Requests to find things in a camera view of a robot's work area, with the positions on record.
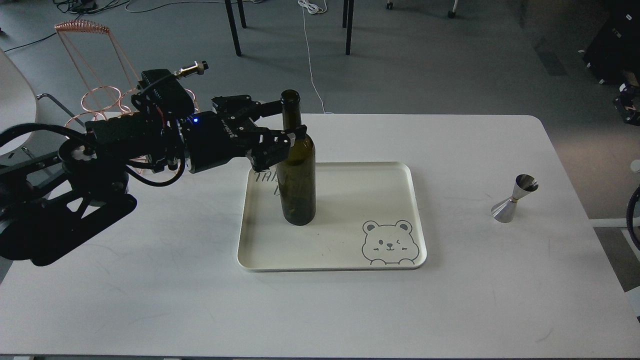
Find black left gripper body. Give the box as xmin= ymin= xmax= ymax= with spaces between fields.
xmin=181 ymin=112 xmax=247 ymax=174

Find black floor cables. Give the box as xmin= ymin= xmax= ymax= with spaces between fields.
xmin=0 ymin=0 xmax=131 ymax=53

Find black table legs left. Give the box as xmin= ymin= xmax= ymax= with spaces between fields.
xmin=224 ymin=0 xmax=247 ymax=57

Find black table legs right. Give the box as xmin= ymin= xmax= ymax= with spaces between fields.
xmin=342 ymin=0 xmax=355 ymax=56

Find steel double jigger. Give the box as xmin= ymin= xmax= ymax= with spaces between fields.
xmin=491 ymin=174 xmax=538 ymax=223

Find dark green wine bottle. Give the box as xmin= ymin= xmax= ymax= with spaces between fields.
xmin=275 ymin=89 xmax=317 ymax=226

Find cream bear serving tray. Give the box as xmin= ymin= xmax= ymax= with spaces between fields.
xmin=237 ymin=162 xmax=428 ymax=272

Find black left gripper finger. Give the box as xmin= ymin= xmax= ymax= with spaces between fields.
xmin=211 ymin=95 xmax=282 ymax=122
xmin=240 ymin=124 xmax=307 ymax=172

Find black table legs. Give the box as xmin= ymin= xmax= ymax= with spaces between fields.
xmin=224 ymin=0 xmax=247 ymax=57
xmin=342 ymin=0 xmax=355 ymax=56

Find copper wire bottle rack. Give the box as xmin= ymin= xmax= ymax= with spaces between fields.
xmin=54 ymin=19 xmax=209 ymax=133

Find white floor cable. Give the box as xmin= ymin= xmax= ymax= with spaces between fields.
xmin=298 ymin=0 xmax=335 ymax=115

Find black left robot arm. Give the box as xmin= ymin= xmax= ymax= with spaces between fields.
xmin=0 ymin=61 xmax=307 ymax=267

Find black equipment case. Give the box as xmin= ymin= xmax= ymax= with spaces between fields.
xmin=583 ymin=7 xmax=640 ymax=84

